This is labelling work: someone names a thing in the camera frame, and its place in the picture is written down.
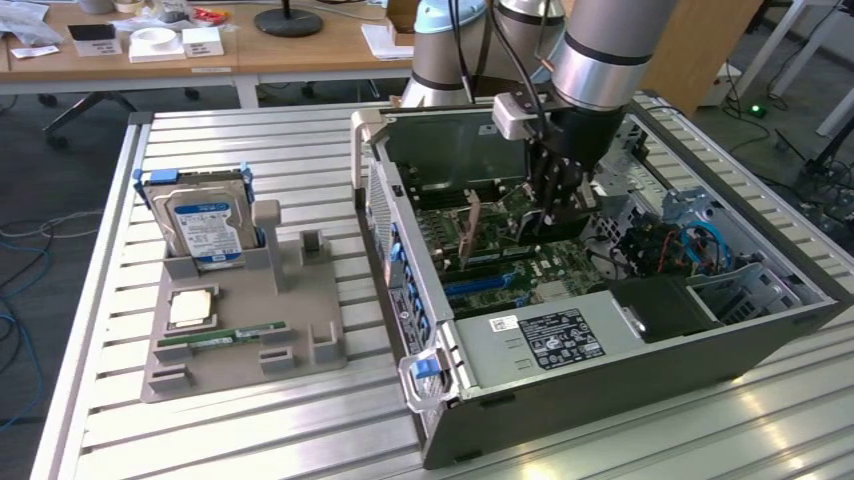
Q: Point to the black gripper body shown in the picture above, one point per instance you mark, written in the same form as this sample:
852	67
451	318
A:
583	135

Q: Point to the blue expansion slot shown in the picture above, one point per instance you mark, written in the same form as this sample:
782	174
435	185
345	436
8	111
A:
473	286

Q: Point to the open grey pc case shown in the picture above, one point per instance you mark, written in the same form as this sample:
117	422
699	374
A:
600	400

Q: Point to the ram stick white label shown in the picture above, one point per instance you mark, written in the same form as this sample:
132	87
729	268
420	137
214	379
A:
513	251

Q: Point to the small red items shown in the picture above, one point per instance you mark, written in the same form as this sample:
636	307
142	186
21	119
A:
208	17

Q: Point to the green gpu card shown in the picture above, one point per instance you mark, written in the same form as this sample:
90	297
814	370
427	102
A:
471	235

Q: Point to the black round lamp base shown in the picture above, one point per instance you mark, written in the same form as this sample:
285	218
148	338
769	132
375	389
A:
288	22

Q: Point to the plain white box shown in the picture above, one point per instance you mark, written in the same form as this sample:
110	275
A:
200	42

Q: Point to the silver drive cage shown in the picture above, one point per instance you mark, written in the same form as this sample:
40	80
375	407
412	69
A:
620	200

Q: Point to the grey parts rack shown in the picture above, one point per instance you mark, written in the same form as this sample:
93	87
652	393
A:
266	310

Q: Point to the green ram stick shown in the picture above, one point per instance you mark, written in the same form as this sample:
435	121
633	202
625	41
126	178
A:
220	336

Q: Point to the silver disk bay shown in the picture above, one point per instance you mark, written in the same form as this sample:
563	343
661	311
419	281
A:
747	295

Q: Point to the white box black top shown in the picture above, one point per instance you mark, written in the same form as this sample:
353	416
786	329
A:
96	45

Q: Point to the hard disk blue caddy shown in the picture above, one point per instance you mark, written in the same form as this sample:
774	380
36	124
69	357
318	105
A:
200	220

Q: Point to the white box with tape roll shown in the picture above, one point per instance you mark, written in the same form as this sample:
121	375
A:
156	50

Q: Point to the wooden desk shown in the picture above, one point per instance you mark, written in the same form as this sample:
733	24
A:
300	55

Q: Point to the silver cpu chip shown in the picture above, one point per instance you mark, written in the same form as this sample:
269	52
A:
189	310

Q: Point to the grey power supply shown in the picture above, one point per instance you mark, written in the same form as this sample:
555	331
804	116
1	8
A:
507	360

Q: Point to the clear plastic bag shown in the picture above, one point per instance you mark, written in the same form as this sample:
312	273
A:
29	25

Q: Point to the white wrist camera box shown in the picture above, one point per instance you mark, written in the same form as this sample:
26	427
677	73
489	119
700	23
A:
509	117

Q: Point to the white table frame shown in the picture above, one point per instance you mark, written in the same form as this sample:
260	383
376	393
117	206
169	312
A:
836	115

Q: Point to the green motherboard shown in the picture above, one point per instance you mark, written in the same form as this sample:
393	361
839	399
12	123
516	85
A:
567	270

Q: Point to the white paper stack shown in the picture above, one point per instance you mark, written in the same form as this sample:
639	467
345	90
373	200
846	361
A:
383	45

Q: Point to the black chair base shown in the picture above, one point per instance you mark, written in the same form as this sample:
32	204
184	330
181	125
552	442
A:
80	107

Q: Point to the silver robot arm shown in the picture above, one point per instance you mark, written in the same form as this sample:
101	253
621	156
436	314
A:
600	65

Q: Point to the silver chipset heatsink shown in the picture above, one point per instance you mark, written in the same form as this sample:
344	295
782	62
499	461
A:
553	292

